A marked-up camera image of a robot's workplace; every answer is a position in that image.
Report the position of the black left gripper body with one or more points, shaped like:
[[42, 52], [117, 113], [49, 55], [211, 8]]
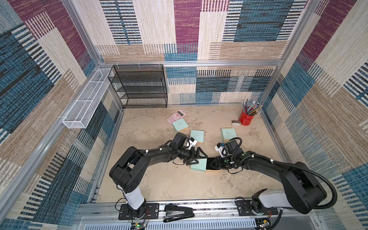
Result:
[[186, 155]]

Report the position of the black wire shelf rack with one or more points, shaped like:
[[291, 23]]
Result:
[[140, 86]]

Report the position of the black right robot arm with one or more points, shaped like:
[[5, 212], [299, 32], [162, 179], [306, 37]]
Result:
[[303, 189]]

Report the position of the mint jewelry box right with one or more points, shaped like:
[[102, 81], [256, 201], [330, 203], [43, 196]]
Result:
[[228, 134]]

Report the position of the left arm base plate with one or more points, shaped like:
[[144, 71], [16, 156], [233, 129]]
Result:
[[149, 210]]

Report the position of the white tape dispenser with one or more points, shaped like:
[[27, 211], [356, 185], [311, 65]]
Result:
[[236, 123]]

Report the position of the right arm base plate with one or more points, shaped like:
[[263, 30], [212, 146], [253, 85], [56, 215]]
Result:
[[244, 208]]

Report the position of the white mesh wall basket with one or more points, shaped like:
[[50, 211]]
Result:
[[86, 105]]

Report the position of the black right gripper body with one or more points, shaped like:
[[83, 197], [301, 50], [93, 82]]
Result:
[[219, 162]]

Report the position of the mint drawer jewelry box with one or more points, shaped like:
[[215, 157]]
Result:
[[205, 165]]

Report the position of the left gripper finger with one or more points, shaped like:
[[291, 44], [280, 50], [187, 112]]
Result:
[[192, 161], [200, 154]]

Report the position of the black stapler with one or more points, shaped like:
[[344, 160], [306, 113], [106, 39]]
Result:
[[174, 213]]

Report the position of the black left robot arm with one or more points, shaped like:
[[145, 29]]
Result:
[[128, 171]]

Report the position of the mint jewelry box centre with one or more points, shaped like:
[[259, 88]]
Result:
[[198, 135]]

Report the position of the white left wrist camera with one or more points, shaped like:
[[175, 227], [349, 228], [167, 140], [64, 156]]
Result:
[[191, 142]]

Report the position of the red pencil cup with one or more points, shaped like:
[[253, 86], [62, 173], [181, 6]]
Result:
[[245, 119]]

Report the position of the pink calculator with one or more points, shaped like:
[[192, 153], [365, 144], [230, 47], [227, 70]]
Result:
[[178, 114]]

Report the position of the mint jewelry box near calculator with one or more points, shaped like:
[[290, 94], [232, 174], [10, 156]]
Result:
[[180, 125]]

